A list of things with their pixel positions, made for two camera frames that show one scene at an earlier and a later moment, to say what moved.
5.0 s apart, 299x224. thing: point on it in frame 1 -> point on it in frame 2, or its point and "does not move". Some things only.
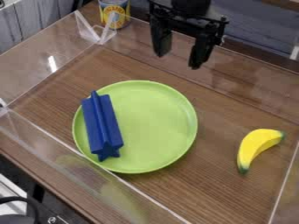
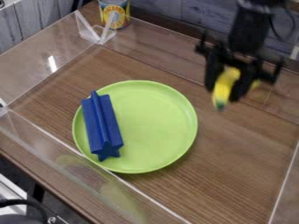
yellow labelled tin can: [115, 13] does not move
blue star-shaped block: [102, 126] does not move
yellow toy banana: [255, 141] -> [224, 85]
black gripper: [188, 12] -> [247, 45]
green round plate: [156, 122] does not move
